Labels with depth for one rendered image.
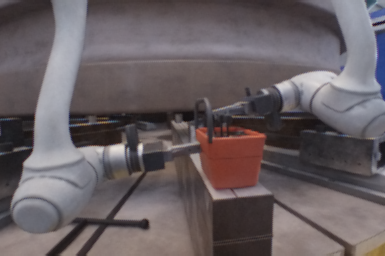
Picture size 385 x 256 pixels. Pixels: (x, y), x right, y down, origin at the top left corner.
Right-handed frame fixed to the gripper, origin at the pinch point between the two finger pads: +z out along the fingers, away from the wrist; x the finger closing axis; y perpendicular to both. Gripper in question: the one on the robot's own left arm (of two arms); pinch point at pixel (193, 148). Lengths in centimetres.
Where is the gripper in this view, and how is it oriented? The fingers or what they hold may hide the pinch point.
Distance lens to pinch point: 57.6
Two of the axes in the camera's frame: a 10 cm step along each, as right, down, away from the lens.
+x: 1.4, 1.1, -9.8
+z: 9.8, -1.6, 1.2
